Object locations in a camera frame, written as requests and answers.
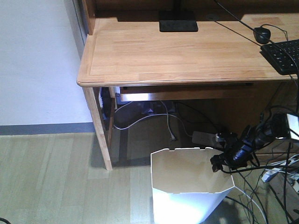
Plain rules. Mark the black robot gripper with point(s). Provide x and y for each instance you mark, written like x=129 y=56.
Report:
x=238 y=151

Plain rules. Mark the white plastic trash bin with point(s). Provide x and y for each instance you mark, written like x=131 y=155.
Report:
x=185 y=189

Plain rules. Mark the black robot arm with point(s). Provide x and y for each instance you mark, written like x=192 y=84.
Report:
x=280 y=126

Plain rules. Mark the white power strip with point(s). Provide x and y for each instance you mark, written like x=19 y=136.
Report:
x=203 y=138
x=271 y=173

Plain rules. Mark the white power strip right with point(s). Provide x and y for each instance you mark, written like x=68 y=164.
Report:
x=271 y=173

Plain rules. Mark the black keyboard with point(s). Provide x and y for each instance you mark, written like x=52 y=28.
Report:
x=283 y=56

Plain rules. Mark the black computer mouse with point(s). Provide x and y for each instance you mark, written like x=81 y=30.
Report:
x=262 y=35

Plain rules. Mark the wooden desk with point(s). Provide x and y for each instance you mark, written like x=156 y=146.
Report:
x=125 y=48

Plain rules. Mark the black monitor stand base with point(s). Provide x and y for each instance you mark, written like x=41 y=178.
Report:
x=177 y=20

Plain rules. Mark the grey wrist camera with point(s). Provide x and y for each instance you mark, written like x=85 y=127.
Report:
x=224 y=136

